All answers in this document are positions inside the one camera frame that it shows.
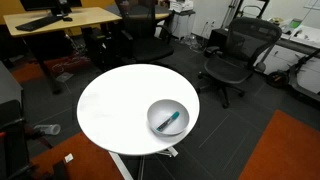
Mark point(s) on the green box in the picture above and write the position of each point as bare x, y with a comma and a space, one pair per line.
295, 23

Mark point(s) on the white counter with drawers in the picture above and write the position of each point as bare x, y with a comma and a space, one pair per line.
283, 58

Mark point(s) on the small white paper tag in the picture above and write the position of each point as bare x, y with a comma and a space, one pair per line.
69, 158

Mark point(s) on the black computer tower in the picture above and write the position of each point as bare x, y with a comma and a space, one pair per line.
98, 46

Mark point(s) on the black kick scooter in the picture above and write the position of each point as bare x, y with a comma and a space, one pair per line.
296, 76

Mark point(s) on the black monitor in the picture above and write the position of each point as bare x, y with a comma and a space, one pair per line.
36, 4

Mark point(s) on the black computer mouse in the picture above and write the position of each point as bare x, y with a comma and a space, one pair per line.
67, 19

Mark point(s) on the black padded office chair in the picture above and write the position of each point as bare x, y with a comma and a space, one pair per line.
146, 46

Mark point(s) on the black keyboard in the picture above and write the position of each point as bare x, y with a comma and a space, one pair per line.
38, 23

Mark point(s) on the black chair with red trim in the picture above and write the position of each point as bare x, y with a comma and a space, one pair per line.
13, 146

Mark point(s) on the clear plastic bottle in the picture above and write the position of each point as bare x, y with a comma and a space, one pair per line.
48, 129

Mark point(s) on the white bowl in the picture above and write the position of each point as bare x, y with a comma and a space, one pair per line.
156, 115

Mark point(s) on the white printer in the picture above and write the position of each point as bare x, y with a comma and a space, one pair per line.
181, 5

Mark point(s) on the teal marker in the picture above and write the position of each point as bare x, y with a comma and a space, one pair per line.
168, 121

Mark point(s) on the black mesh office chair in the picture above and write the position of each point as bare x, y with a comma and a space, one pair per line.
226, 68

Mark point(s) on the wooden desk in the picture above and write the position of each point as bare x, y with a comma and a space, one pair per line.
90, 16

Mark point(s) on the grey cabinet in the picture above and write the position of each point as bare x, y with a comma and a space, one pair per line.
8, 85

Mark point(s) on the white table base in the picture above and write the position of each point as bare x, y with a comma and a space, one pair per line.
120, 165

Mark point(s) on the white cabinet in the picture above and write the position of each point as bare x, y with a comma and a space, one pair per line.
181, 25

